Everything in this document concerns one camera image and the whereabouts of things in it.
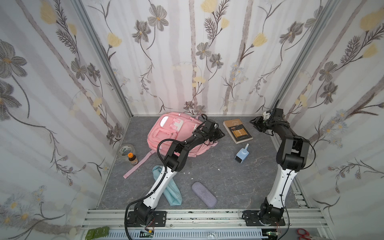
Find white tape roll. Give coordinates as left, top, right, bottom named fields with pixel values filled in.
left=117, top=144, right=136, bottom=160

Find brown and black book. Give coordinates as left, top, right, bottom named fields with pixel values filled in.
left=223, top=119, right=253, bottom=144

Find purple glasses case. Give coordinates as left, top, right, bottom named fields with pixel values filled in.
left=192, top=182, right=217, bottom=209

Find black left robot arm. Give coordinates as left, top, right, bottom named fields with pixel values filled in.
left=124, top=112, right=225, bottom=239

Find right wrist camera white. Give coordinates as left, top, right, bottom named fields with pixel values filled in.
left=263, top=111, right=271, bottom=121

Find red handled scissors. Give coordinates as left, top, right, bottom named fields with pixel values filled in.
left=296, top=229, right=313, bottom=240

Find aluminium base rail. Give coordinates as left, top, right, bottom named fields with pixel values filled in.
left=78, top=179, right=335, bottom=240

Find light blue stamp device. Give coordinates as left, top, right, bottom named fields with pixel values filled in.
left=235, top=144, right=249, bottom=163

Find green connector block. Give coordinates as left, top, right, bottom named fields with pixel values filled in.
left=85, top=226, right=110, bottom=240

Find orange cap brown bottle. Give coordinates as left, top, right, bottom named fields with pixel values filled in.
left=128, top=153, right=139, bottom=166

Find pink student backpack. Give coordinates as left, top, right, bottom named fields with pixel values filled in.
left=124, top=112, right=219, bottom=179

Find teal pencil pouch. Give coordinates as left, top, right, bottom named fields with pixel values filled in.
left=152, top=165, right=183, bottom=206

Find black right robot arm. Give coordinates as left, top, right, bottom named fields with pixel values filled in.
left=250, top=106, right=311, bottom=226

